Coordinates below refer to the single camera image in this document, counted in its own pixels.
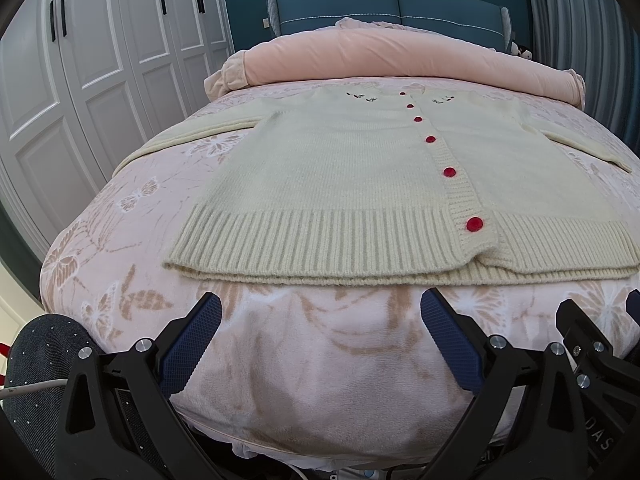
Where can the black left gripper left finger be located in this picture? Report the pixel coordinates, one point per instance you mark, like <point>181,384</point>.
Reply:
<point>117,421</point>

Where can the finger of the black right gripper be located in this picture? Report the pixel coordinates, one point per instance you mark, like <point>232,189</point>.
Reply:
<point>609,391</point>
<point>633,305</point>

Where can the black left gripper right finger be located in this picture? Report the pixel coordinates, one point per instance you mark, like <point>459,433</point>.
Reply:
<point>525,418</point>

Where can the cream knit cardigan red buttons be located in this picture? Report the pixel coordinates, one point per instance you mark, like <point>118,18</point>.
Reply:
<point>356,185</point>

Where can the pink floral bed blanket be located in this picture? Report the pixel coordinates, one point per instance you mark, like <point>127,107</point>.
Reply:
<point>318,377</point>

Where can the grey pleated curtain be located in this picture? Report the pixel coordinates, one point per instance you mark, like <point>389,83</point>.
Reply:
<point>595,39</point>

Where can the blue upholstered headboard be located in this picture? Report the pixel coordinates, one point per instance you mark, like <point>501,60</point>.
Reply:
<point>473,21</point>

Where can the white panelled wardrobe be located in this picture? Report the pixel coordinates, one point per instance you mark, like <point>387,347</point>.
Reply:
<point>84,83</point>

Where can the rolled pink duvet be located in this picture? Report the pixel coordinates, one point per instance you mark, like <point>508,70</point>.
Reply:
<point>353,48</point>

